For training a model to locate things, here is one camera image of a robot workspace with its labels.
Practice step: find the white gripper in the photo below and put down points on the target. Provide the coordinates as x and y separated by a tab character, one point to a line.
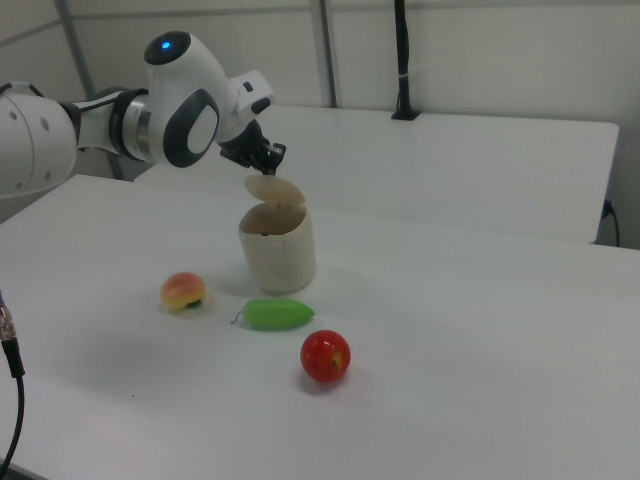
247	95

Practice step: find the cream garbage bin with lid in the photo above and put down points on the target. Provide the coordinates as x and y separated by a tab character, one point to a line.
280	255

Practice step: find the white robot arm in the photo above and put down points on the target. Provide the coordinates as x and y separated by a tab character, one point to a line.
180	75

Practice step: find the orange yellow toy peach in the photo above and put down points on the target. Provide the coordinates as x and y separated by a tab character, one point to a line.
182	290

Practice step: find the green toy cucumber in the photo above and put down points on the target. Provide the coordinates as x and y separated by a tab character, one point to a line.
275	314

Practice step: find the red toy apple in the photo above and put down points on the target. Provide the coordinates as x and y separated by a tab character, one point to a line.
325	356

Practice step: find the black camera pole with base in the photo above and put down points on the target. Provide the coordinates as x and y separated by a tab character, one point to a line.
402	60

